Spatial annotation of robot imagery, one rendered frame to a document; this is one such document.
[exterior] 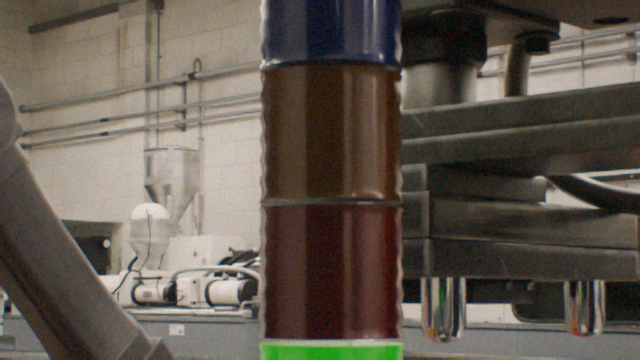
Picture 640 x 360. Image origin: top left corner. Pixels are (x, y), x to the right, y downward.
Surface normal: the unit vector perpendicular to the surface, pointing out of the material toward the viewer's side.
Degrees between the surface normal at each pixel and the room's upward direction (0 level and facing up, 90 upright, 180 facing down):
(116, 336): 79
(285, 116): 104
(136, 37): 90
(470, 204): 90
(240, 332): 90
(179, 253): 90
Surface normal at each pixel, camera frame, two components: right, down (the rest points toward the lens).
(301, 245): -0.38, -0.33
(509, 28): 0.00, 1.00
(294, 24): -0.50, 0.17
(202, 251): -0.71, -0.07
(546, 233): 0.74, -0.06
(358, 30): 0.36, -0.33
